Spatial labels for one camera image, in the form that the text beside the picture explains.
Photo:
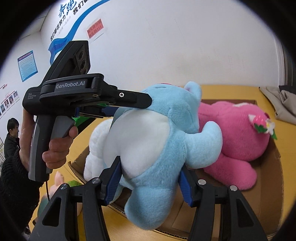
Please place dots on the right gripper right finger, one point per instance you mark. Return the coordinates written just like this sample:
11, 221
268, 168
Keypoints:
237, 219

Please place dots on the pink bear plush toy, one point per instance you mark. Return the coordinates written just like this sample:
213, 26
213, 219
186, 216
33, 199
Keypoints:
246, 131

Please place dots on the pig plush teal shirt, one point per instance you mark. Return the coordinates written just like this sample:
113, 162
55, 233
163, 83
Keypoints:
58, 181

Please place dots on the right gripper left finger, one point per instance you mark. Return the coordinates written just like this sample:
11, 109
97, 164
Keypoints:
58, 220

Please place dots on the blue wall poster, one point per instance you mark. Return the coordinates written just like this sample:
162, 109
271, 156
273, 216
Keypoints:
27, 65

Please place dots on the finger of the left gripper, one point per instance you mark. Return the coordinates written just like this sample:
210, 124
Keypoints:
130, 99

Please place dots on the red wall notice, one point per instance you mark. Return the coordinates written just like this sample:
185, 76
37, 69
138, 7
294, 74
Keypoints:
95, 29

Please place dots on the bystander in black jacket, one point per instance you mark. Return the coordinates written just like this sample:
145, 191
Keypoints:
12, 141

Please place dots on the blue plush cat toy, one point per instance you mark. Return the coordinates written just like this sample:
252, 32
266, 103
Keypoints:
154, 144

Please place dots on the grey cloth bag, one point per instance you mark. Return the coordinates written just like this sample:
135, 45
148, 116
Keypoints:
283, 102

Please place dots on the white panda plush toy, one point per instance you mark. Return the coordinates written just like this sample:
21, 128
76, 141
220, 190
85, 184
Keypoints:
94, 163

